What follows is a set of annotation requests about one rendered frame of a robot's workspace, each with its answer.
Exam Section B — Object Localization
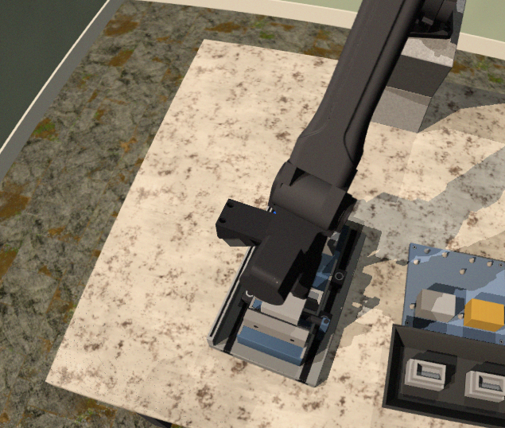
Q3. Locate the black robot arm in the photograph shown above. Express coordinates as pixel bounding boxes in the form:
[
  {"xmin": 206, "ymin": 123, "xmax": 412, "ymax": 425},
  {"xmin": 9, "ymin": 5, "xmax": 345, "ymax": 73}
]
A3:
[{"xmin": 216, "ymin": 0, "xmax": 457, "ymax": 305}]

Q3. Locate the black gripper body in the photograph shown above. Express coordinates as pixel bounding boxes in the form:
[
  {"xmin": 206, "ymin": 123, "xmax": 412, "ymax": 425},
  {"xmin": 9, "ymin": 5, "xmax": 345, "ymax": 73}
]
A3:
[{"xmin": 290, "ymin": 235, "xmax": 328, "ymax": 300}]

